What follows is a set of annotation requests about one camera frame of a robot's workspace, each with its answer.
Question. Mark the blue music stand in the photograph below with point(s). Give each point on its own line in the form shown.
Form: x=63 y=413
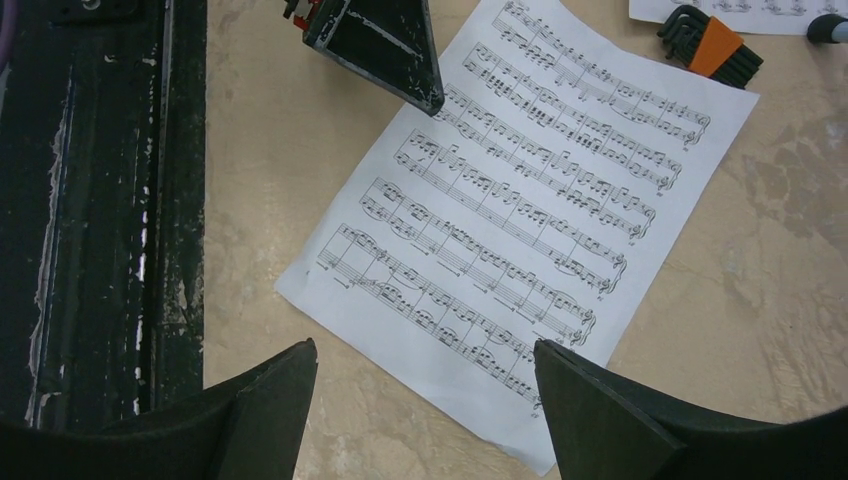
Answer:
x=828 y=28

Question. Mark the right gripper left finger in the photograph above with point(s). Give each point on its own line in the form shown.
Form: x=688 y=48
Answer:
x=248 y=427

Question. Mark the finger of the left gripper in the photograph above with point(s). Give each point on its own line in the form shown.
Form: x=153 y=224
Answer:
x=389 y=43

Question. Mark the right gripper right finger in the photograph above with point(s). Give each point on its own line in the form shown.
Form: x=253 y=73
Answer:
x=605 y=426

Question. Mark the orange black hex key set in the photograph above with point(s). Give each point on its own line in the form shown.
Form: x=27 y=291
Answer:
x=705 y=46

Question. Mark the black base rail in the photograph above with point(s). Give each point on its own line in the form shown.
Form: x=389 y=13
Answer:
x=103 y=149

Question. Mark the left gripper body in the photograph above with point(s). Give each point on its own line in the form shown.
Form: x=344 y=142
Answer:
x=301 y=12

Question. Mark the white sheet music page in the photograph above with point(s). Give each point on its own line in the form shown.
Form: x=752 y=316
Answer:
x=539 y=203
x=766 y=17

